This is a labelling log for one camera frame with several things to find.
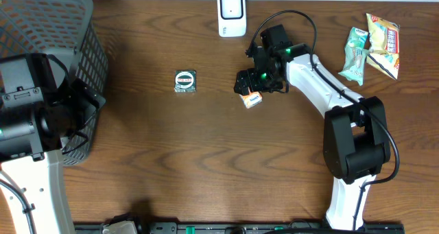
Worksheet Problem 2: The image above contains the orange tissue pack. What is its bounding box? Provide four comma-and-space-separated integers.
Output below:
240, 92, 263, 108

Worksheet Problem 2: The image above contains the round clear packaged item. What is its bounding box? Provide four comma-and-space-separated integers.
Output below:
174, 70, 197, 93

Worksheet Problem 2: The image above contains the teal snack packet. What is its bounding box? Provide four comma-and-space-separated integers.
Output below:
339, 46, 368, 86

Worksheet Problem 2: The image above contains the yellow snack bag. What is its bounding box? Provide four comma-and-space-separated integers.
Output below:
366, 13, 400, 80

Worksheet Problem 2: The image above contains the teal tissue pack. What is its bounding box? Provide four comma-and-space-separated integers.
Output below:
345, 27, 369, 51

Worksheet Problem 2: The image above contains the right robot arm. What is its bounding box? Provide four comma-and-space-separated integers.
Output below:
234, 42, 392, 231

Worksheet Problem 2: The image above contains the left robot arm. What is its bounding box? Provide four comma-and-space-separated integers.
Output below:
1, 53, 106, 233

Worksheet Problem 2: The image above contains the dark grey plastic basket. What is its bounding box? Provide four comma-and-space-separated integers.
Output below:
1, 0, 108, 165

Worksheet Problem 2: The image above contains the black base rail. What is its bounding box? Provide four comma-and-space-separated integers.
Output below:
73, 221, 405, 234

